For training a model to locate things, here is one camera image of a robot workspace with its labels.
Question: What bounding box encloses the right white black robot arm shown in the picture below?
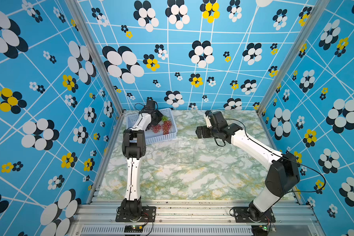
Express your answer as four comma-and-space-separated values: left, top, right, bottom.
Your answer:
196, 124, 300, 222

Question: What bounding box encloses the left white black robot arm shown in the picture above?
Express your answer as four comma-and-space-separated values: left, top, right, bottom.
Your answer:
121, 109, 163, 218

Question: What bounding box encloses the red grape bunch left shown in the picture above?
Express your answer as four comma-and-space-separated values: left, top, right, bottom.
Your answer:
150, 124, 162, 134

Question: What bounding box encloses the red grape bunch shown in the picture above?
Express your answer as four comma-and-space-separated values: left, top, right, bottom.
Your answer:
162, 121, 172, 135
150, 124, 162, 134

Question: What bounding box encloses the red grape bunch right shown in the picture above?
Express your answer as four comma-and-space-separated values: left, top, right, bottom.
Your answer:
162, 121, 172, 135

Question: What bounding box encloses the light blue perforated plastic basket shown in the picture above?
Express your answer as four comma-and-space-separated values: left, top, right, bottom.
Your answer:
123, 106, 178, 147

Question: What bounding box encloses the left green circuit board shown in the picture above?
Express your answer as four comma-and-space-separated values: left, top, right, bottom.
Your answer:
124, 225, 144, 236

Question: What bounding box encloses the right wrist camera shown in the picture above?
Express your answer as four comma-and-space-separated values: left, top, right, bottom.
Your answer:
205, 110, 228, 130

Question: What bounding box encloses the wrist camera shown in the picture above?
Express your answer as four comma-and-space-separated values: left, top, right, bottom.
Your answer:
145, 100, 157, 111
205, 110, 228, 130

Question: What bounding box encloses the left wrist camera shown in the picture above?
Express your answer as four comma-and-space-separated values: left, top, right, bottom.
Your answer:
145, 100, 157, 111

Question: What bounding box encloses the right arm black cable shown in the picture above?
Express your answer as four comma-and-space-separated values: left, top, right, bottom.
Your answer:
224, 117, 327, 194

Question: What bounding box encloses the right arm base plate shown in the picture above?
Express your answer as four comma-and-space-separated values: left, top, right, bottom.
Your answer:
229, 206, 276, 223

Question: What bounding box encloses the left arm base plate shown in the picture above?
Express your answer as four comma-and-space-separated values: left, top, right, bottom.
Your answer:
115, 206, 156, 223

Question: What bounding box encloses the aluminium front rail frame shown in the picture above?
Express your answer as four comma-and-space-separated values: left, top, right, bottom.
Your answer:
68, 200, 325, 236

